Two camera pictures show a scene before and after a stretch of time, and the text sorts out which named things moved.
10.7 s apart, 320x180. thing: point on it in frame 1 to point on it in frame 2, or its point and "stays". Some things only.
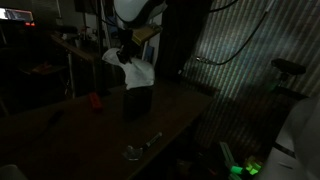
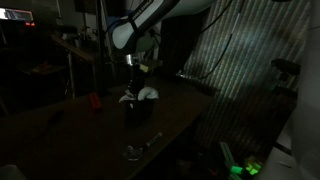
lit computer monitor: [15, 14] stays
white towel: [139, 72] to [147, 92]
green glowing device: [250, 166] stays
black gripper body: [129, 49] to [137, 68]
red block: [95, 101] stays
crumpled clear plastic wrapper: [133, 154] stays
